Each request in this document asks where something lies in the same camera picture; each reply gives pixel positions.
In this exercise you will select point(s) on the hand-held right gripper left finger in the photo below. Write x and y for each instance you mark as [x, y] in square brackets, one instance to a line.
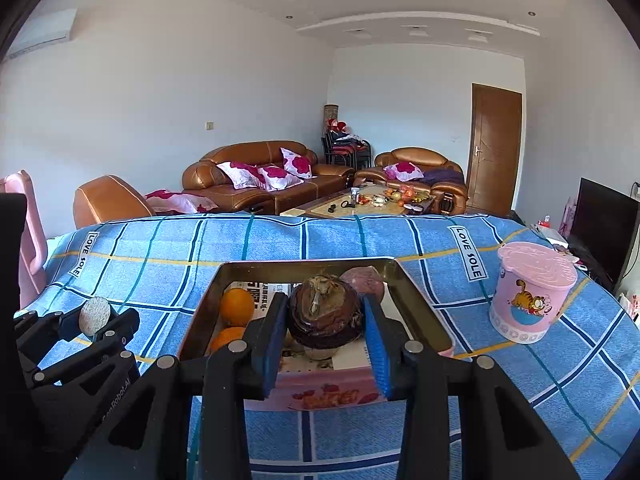
[270, 355]

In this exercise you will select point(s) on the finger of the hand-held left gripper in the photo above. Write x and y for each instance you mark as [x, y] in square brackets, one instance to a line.
[120, 327]
[65, 327]

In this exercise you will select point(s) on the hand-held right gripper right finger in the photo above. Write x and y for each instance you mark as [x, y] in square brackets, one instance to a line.
[380, 355]

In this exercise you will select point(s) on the large bumpy orange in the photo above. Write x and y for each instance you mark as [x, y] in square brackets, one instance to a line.
[227, 341]

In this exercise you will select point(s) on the smooth medium orange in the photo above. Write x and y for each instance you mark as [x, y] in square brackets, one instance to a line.
[237, 305]

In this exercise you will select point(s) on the brown water chestnut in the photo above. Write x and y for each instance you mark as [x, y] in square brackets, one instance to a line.
[320, 310]

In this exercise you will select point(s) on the pink tin box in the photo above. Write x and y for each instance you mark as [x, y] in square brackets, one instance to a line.
[325, 395]

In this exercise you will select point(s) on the purple passion fruit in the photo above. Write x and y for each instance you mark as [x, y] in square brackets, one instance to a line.
[367, 280]

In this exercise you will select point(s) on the blue plaid tablecloth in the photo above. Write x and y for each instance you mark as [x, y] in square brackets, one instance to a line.
[165, 255]

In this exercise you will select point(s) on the pink electric kettle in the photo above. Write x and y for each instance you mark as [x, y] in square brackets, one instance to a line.
[32, 240]

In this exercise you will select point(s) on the wooden coffee table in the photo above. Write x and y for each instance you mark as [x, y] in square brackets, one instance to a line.
[320, 210]

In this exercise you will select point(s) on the floral pink white pillow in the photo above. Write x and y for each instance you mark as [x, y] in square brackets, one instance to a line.
[297, 162]
[240, 174]
[407, 170]
[280, 177]

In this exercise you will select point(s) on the purple blanket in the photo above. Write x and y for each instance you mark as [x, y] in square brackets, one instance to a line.
[445, 176]

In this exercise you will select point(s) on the brown leather armchair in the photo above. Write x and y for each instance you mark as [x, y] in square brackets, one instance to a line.
[415, 155]

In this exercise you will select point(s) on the brown leather three-seat sofa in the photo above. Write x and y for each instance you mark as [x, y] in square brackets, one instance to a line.
[235, 152]

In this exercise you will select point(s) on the stack of black chairs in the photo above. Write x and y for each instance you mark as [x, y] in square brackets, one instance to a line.
[345, 152]

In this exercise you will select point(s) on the small red bottle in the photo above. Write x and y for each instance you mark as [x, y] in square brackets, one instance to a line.
[545, 221]

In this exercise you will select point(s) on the pink gift bag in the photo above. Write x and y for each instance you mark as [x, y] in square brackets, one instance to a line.
[568, 216]

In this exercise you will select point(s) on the brown wooden door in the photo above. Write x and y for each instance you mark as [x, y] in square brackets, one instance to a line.
[494, 147]

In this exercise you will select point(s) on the tall brown floor vase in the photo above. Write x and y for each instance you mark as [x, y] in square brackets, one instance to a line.
[330, 112]

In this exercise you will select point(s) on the black flat television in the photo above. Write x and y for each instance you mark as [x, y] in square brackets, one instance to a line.
[605, 225]

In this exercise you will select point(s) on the white air conditioner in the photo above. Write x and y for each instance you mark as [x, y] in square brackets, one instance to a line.
[42, 32]

